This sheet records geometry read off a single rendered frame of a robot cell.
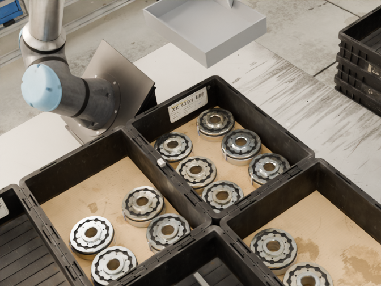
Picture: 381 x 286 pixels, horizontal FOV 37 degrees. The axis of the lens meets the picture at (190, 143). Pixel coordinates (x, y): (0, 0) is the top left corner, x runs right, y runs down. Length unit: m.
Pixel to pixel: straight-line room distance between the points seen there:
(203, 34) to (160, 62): 0.52
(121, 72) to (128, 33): 1.79
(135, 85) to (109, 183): 0.30
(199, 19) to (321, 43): 1.72
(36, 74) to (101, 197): 0.37
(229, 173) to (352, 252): 0.36
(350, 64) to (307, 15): 1.16
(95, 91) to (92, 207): 0.36
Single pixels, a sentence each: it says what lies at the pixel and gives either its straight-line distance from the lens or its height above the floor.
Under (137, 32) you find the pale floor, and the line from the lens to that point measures 3.44.
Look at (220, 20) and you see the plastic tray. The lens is 1.57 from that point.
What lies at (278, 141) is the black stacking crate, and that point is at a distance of 1.44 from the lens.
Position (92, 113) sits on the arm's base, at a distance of 1.62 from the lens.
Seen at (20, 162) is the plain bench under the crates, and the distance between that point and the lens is 1.81.
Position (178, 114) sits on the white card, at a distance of 1.55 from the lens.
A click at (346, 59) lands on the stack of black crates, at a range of 2.34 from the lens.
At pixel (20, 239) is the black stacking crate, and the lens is 1.45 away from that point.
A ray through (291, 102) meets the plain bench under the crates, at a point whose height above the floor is 0.70.
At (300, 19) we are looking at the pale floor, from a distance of 3.42.
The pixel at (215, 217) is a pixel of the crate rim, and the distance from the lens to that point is 1.24.
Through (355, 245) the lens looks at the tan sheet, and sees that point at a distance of 1.33.
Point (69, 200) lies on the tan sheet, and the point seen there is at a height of 0.83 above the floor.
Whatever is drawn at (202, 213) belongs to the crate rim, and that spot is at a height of 0.93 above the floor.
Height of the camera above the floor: 1.93
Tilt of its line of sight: 46 degrees down
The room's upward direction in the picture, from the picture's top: 8 degrees counter-clockwise
